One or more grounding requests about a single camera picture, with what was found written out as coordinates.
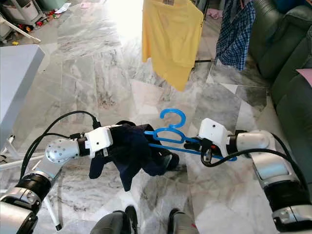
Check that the blue plastic hanger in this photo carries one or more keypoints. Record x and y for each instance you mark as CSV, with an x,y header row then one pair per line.
x,y
174,114

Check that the navy knit sweater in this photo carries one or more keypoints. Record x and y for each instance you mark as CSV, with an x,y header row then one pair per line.
x,y
134,151

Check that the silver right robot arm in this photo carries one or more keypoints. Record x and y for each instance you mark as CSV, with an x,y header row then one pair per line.
x,y
268,161

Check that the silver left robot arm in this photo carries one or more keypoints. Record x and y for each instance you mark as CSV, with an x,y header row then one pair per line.
x,y
58,151

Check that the silver right robot leg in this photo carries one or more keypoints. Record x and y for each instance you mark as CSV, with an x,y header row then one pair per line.
x,y
184,224

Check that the silver robot leg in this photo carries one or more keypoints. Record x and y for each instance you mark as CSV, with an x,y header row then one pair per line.
x,y
184,224
109,223

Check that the dark metal clothes rack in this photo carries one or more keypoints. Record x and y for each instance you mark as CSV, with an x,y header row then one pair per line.
x,y
204,61

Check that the yellow shirt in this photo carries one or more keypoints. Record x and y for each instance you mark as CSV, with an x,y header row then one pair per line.
x,y
173,39

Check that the dark green sofa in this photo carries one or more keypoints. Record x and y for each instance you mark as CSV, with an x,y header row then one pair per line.
x,y
287,73

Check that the blue plaid shirt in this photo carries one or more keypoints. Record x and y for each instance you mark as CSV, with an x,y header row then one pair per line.
x,y
236,36

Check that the silver left robot leg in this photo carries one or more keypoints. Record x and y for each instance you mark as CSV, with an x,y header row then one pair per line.
x,y
109,223

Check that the pink cloth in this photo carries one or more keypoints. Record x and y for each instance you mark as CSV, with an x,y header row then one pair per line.
x,y
306,77

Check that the small pink floor object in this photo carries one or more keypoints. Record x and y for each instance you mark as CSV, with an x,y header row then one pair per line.
x,y
214,13

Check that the beige plastic chair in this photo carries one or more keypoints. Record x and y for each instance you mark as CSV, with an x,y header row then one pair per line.
x,y
24,31

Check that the grey storage cart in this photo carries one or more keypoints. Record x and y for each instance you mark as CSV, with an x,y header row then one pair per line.
x,y
19,12

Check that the white paper sheet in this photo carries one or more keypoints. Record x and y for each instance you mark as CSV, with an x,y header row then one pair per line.
x,y
62,8

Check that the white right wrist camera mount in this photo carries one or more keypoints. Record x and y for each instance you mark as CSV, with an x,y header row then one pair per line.
x,y
213,131

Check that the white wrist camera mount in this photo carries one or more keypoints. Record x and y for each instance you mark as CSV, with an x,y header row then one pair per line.
x,y
213,131
98,139

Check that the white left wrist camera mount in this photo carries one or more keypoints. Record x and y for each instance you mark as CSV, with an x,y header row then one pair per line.
x,y
98,139

